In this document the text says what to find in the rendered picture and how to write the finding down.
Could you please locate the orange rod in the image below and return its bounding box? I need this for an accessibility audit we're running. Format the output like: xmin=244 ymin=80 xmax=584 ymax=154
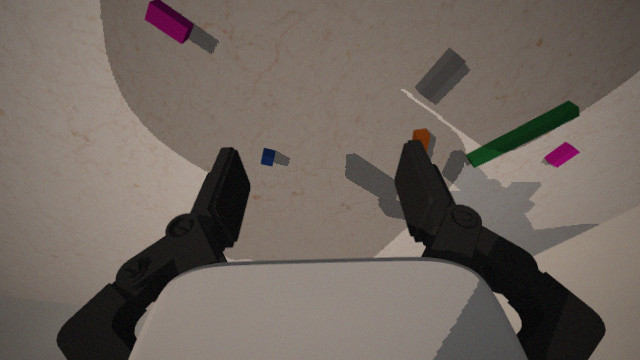
xmin=412 ymin=129 xmax=430 ymax=152

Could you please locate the dark grey rod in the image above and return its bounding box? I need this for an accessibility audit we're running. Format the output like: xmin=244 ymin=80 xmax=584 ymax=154
xmin=415 ymin=48 xmax=466 ymax=100

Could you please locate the magenta block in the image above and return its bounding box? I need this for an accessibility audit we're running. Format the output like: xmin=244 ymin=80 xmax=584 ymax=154
xmin=545 ymin=142 xmax=580 ymax=167
xmin=145 ymin=0 xmax=194 ymax=44

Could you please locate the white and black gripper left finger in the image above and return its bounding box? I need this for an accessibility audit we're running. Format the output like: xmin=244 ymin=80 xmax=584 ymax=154
xmin=56 ymin=147 xmax=251 ymax=360

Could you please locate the green rod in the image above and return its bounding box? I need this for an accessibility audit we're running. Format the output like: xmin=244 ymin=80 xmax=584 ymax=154
xmin=466 ymin=101 xmax=579 ymax=168

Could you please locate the small blue block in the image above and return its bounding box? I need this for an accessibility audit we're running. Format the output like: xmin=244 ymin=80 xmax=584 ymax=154
xmin=261 ymin=148 xmax=276 ymax=166

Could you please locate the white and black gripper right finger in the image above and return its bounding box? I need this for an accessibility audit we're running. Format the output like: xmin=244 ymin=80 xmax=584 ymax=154
xmin=394 ymin=140 xmax=606 ymax=360

